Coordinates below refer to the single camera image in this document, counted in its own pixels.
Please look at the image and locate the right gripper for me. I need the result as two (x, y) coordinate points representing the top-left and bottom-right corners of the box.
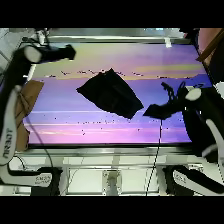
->
(142, 102), (175, 121)

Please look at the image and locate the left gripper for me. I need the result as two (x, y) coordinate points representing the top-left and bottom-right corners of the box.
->
(62, 43), (77, 61)

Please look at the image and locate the black garment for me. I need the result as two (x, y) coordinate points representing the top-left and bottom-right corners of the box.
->
(75, 67), (145, 121)

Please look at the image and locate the brown garment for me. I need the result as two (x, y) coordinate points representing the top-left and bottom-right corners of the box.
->
(13, 79), (45, 153)

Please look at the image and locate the black cable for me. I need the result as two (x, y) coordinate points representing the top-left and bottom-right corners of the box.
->
(145, 119), (164, 197)
(23, 114), (55, 174)

